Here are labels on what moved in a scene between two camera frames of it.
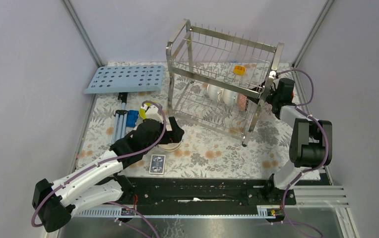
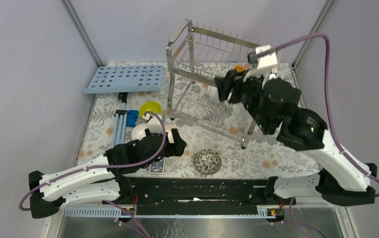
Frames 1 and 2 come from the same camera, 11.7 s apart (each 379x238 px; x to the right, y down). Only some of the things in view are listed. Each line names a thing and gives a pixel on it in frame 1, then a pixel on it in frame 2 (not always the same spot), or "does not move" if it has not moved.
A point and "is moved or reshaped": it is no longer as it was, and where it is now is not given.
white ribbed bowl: [215, 93] does not move
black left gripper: [175, 135] → [177, 148]
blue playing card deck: [157, 164] does not move
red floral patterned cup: [243, 102] is moved or reshaped
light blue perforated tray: [127, 79] does not move
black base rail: [210, 193] does not move
